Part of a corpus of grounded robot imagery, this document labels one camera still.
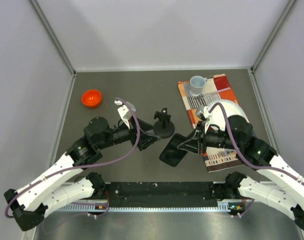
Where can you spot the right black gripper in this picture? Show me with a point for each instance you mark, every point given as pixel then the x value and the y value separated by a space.
pixel 199 141

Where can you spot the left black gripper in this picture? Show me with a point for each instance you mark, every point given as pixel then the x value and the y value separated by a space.
pixel 144 141

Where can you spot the black phone stand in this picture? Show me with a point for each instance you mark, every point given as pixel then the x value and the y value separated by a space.
pixel 163 127

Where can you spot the black smartphone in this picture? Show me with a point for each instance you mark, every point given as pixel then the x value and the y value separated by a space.
pixel 171 155

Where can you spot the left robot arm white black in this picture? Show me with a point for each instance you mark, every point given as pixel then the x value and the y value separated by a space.
pixel 31 204

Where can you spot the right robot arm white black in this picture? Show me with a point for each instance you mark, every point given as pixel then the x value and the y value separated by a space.
pixel 258 155

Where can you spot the patterned orange placemat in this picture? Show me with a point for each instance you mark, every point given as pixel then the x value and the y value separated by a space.
pixel 216 159

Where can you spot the white plate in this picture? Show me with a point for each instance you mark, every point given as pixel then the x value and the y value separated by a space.
pixel 231 109

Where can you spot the light blue cup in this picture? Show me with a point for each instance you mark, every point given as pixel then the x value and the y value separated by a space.
pixel 197 84

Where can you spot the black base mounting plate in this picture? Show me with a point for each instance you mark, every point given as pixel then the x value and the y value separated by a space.
pixel 164 194

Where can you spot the orange bowl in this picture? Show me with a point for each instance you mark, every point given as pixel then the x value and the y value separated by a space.
pixel 91 98

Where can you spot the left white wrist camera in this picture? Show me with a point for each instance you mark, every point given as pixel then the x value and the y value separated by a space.
pixel 124 112

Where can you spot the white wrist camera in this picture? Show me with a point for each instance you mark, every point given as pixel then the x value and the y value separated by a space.
pixel 124 112
pixel 203 113

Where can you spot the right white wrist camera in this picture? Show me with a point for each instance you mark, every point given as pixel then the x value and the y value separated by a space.
pixel 203 113

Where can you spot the grey slotted cable duct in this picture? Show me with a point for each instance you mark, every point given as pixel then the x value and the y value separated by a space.
pixel 221 207

